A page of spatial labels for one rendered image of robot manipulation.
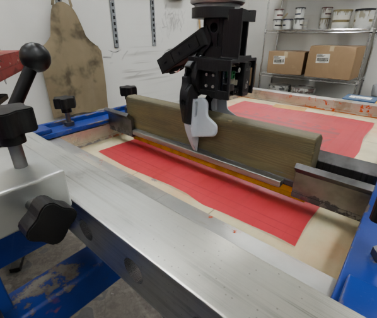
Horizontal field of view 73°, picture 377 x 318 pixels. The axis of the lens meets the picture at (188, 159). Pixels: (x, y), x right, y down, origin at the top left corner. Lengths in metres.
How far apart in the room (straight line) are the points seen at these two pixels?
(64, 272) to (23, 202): 0.16
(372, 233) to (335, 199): 0.07
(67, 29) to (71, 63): 0.25
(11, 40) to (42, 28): 0.24
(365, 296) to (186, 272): 0.13
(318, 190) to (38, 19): 2.30
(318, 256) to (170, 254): 0.19
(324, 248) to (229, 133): 0.20
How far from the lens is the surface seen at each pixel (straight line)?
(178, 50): 0.43
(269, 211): 0.38
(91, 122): 0.61
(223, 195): 0.40
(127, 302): 1.46
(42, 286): 0.37
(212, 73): 0.39
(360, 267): 0.27
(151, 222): 0.21
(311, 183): 0.36
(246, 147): 0.39
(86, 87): 2.50
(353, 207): 0.36
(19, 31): 2.38
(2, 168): 0.25
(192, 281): 0.17
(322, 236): 0.36
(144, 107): 0.52
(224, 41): 0.38
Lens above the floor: 1.17
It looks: 26 degrees down
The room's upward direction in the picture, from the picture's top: straight up
